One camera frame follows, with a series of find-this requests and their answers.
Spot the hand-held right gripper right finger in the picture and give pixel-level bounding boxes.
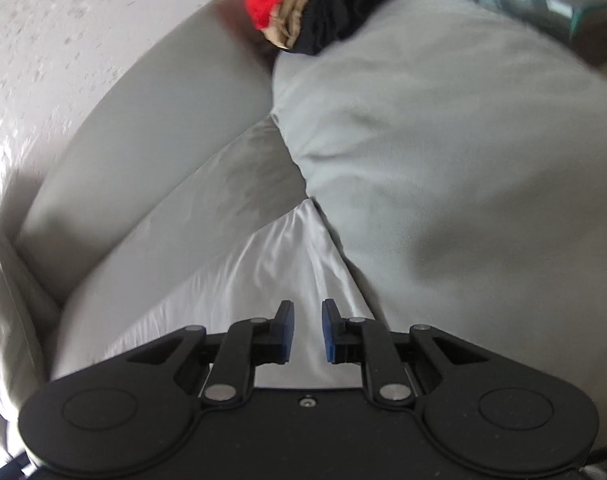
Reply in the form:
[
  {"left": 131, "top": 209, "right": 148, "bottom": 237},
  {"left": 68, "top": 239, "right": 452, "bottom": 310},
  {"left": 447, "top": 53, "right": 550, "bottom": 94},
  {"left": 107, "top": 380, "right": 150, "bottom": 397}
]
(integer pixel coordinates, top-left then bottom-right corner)
[{"left": 322, "top": 299, "right": 489, "bottom": 404}]

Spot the black folded garment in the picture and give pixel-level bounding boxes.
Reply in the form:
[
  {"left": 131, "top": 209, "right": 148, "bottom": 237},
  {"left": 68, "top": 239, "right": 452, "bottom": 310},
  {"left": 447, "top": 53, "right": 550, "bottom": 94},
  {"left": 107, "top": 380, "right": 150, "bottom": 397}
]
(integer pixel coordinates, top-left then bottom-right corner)
[{"left": 286, "top": 0, "right": 410, "bottom": 57}]

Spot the large olive cushion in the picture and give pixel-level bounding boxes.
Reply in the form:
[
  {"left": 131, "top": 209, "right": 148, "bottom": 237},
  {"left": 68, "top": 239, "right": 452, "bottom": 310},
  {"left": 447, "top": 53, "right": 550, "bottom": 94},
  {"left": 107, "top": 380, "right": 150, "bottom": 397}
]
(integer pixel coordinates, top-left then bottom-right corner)
[{"left": 0, "top": 217, "right": 61, "bottom": 453}]

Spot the tan folded garment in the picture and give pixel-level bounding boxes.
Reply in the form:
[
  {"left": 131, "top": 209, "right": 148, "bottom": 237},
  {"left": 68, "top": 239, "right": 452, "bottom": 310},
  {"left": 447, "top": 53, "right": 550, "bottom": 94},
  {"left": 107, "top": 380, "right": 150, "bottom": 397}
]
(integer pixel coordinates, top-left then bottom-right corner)
[{"left": 262, "top": 0, "right": 345, "bottom": 52}]

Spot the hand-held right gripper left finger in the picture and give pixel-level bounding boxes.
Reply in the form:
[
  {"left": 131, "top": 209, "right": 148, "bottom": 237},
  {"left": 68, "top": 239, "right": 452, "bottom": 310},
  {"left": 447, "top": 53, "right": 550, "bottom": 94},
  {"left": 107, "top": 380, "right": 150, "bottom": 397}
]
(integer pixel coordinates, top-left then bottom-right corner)
[{"left": 128, "top": 300, "right": 297, "bottom": 404}]

